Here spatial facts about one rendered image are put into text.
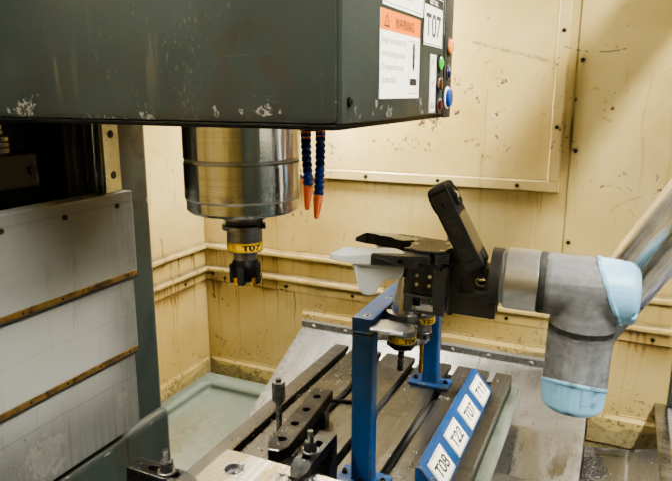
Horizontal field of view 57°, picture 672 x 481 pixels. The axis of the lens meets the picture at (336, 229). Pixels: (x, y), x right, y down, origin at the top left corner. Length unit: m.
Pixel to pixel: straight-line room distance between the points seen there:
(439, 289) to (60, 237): 0.71
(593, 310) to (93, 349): 0.93
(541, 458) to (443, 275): 1.00
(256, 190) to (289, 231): 1.24
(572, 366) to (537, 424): 0.98
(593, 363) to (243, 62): 0.53
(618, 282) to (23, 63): 0.79
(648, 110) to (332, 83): 1.17
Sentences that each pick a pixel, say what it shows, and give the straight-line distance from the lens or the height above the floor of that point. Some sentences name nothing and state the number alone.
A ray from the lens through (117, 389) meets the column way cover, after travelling 1.42.
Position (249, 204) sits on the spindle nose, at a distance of 0.81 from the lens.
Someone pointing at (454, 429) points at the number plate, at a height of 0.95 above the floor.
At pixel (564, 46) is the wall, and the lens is 1.73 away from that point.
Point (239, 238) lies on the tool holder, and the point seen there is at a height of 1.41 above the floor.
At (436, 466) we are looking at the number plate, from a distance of 1.23.
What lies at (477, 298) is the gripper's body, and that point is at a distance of 0.79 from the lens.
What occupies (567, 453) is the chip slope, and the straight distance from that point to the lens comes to 1.72.
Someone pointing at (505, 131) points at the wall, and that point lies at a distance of 1.76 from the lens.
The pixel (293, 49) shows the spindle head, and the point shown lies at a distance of 0.69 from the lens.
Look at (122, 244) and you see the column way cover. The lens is 1.33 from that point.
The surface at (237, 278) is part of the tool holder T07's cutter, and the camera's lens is 0.89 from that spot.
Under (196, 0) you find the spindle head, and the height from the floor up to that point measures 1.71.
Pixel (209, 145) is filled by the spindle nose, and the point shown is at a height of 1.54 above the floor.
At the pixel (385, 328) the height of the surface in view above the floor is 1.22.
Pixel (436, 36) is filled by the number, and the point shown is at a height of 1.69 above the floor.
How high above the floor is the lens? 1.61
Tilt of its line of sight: 12 degrees down
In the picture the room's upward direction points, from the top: straight up
